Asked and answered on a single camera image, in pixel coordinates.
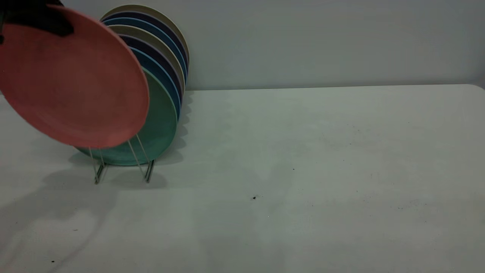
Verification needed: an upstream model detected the pink plate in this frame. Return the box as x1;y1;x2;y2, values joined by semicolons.
0;5;150;149

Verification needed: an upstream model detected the blue plate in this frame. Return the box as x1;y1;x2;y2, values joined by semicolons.
131;47;181;120
104;18;188;82

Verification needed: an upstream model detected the dark purple plate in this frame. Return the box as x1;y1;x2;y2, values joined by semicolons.
119;35;184;106
102;11;189;71

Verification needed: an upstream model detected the green plate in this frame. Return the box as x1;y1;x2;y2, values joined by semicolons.
75;67;178;166

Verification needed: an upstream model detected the beige plate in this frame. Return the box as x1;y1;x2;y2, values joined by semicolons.
99;5;190;65
108;25;186;95

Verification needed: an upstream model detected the metal wire plate rack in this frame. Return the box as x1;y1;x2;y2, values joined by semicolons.
89;133;155;185

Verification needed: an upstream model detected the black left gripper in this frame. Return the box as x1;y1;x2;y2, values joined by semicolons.
0;0;75;38

